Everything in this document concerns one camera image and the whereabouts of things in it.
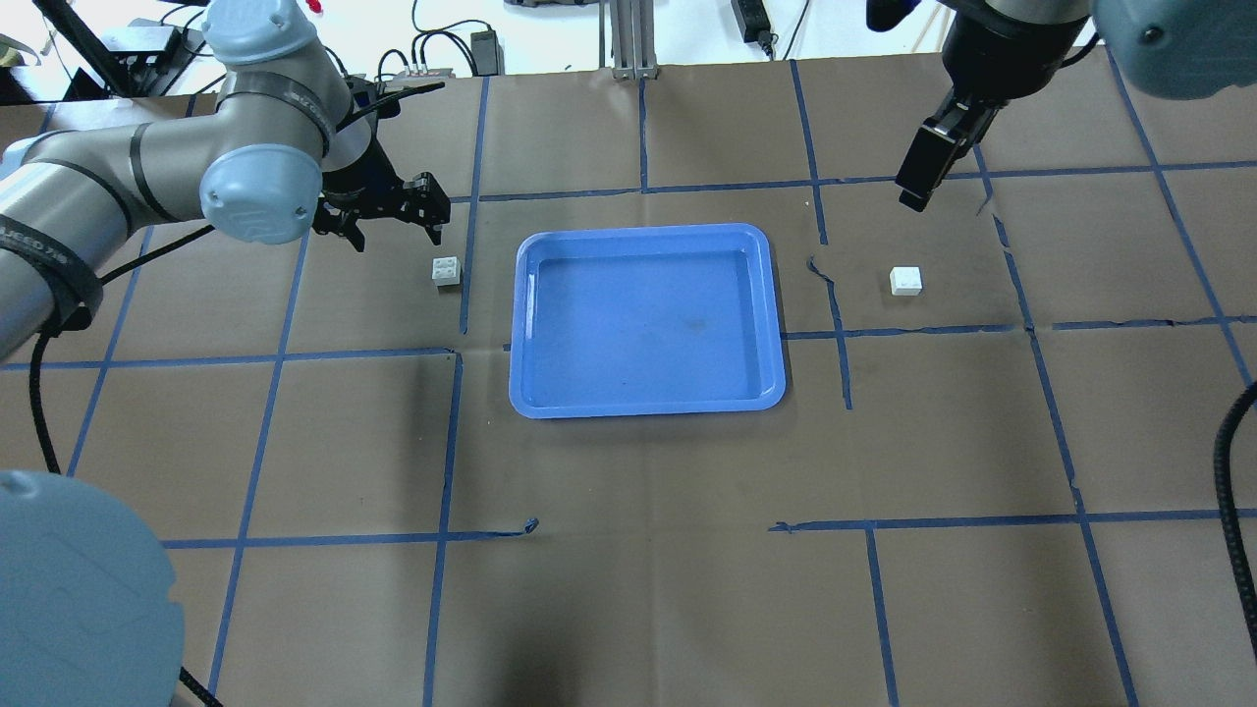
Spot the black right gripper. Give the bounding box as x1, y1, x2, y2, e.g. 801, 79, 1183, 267
895, 86, 1006, 213

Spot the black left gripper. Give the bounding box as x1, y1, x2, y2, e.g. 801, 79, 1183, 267
310, 125, 453, 253

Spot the white block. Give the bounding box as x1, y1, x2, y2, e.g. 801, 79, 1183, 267
887, 267, 924, 297
430, 255, 463, 288

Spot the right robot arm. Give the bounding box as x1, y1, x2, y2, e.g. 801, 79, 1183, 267
895, 1, 1256, 213

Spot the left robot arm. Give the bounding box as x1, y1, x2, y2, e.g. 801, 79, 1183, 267
1, 1, 453, 356

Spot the blue plastic tray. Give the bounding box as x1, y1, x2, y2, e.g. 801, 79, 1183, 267
508, 223, 787, 419

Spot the black power adapter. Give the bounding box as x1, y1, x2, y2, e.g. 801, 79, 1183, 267
729, 0, 774, 45

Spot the brown paper table cover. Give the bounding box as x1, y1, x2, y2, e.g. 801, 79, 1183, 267
43, 52, 1254, 706

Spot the aluminium frame post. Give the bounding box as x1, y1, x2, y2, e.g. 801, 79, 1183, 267
598, 1, 659, 82

